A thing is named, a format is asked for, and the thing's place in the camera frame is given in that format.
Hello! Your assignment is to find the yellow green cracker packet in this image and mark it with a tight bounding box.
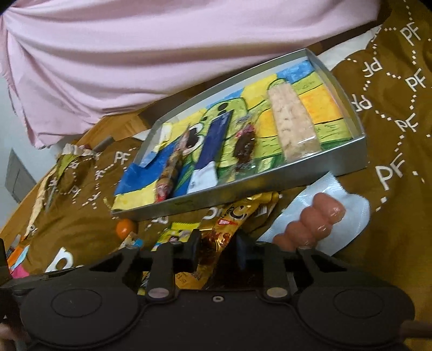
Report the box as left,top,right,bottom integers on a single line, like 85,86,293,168
151,222,200,252

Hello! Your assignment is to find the light blue candy wrapper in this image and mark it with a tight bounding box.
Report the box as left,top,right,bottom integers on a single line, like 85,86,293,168
119,232,144,249

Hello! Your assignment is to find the gold orange snack packet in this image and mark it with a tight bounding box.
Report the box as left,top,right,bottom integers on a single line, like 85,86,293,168
175,192,279,289

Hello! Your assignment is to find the small orange mandarin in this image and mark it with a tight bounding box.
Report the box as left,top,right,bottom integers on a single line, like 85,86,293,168
116,219,138,241

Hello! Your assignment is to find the red cookie snack packet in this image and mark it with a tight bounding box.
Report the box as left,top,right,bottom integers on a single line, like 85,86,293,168
155,127,190,203

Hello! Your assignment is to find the pink sausage white packet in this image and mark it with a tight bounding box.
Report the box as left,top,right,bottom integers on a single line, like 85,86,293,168
259,173,370,256

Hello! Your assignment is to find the dark blue snack packet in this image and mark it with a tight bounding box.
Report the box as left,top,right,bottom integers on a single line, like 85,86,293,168
187,110,233,194

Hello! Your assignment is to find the dark dried fruit packet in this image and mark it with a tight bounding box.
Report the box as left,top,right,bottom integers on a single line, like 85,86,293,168
232,114,256,172

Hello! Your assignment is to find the rice puff bar packet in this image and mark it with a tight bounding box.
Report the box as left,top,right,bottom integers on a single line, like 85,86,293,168
268,83,322,162

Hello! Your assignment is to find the colourful drawing paper liner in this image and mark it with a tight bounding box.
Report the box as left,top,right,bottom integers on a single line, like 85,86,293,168
113,59,352,211

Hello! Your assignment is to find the silver metal tray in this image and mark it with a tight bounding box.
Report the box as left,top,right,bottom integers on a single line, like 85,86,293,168
111,49,367,222

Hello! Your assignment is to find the pink bed sheet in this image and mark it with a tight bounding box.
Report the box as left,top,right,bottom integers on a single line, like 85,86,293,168
1,1,380,149

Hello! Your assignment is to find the brown patterned blanket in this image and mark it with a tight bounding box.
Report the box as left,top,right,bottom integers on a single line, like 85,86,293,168
1,1,431,322

